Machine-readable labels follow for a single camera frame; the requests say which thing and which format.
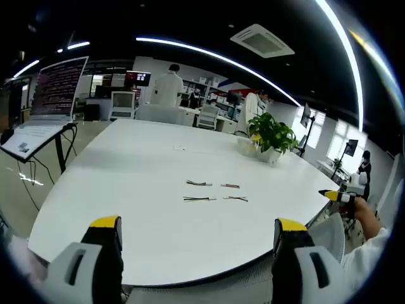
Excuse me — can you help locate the long ceiling light strip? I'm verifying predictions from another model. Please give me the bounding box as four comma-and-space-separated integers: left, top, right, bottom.
135, 37, 302, 108

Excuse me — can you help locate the open silver laptop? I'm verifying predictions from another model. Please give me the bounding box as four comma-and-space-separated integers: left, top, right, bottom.
0, 56, 90, 163

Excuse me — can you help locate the person's right hand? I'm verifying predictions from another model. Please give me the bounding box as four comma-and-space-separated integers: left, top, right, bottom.
352, 198, 377, 229

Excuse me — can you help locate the black floor cable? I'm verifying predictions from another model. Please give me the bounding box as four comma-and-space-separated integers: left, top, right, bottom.
17, 153, 56, 212

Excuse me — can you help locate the white storage shelf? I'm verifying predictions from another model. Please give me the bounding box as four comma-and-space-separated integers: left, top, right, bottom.
182, 75, 229, 106

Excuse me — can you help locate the ceiling air conditioner vent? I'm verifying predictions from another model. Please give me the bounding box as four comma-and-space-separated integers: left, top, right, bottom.
229, 23, 296, 59

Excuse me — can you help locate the white office chair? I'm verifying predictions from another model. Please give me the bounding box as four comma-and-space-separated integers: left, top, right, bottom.
196, 105, 220, 130
108, 91, 137, 122

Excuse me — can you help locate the small monitor on stand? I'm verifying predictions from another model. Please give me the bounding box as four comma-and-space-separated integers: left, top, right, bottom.
342, 138, 359, 174

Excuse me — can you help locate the black laptop stand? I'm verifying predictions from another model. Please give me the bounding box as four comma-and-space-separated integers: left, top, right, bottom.
54, 122, 78, 175

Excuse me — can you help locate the white plant pot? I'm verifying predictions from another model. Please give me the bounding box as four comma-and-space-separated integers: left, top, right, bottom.
236, 136, 283, 165

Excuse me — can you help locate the green potted plant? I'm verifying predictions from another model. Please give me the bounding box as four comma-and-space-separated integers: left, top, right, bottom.
247, 111, 300, 156

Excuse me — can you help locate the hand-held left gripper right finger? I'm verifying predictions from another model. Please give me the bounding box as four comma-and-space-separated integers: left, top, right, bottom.
271, 217, 352, 304

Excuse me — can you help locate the wall screen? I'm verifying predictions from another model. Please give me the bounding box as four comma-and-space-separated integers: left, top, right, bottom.
125, 70, 153, 87

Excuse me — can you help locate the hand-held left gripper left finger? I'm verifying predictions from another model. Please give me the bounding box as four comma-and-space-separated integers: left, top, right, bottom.
46, 215, 124, 304

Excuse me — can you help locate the curved ceiling light strip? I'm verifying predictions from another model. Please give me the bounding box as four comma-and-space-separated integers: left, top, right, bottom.
314, 0, 365, 133

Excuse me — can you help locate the monitor on black stand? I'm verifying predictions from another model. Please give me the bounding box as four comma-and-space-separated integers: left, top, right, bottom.
298, 102, 318, 158

